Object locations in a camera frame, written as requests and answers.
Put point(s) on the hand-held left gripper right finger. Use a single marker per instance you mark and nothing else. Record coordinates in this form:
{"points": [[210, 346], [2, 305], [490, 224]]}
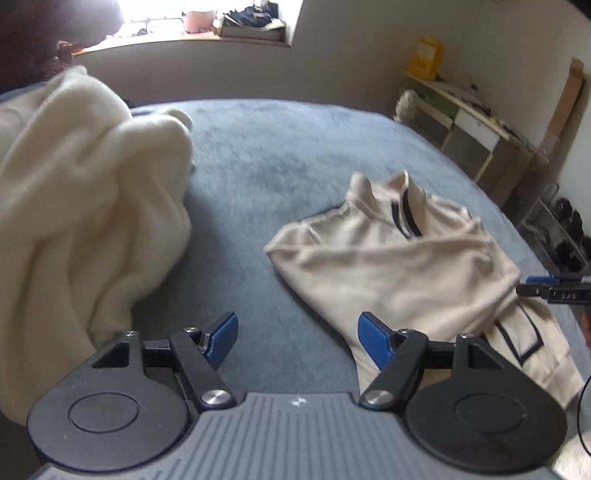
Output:
{"points": [[374, 341]]}

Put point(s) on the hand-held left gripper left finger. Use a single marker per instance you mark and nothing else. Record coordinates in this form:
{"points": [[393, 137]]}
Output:
{"points": [[224, 339]]}

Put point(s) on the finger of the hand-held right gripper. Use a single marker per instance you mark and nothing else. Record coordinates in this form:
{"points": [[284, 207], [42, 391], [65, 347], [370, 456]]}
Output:
{"points": [[542, 279], [554, 292]]}

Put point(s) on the beige zip jacket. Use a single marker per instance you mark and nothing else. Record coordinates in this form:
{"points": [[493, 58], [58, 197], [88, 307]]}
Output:
{"points": [[392, 258]]}

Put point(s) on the cardboard box with dark clothes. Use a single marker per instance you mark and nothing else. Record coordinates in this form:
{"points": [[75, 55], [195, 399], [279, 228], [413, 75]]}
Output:
{"points": [[249, 30]]}

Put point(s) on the metal shoe rack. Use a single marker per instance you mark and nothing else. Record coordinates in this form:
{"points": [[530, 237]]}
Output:
{"points": [[565, 230]]}

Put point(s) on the leaning cardboard sheet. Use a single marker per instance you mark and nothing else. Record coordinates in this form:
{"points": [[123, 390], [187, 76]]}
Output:
{"points": [[565, 101]]}

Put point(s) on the wooden desk with shelves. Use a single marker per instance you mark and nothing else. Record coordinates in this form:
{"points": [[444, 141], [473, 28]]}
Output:
{"points": [[466, 108]]}

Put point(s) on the cream fleece garment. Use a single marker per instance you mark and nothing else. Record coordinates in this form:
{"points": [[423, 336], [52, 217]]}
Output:
{"points": [[83, 207]]}

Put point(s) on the bed with blue blanket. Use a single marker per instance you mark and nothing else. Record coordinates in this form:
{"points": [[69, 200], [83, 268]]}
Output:
{"points": [[286, 147]]}

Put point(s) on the cream bedpost finial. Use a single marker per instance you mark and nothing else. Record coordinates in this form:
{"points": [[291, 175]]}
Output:
{"points": [[406, 105]]}

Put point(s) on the yellow box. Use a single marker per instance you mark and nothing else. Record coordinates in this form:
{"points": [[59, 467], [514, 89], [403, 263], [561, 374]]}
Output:
{"points": [[427, 57]]}

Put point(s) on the window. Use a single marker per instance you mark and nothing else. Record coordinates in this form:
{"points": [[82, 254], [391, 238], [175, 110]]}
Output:
{"points": [[152, 11]]}

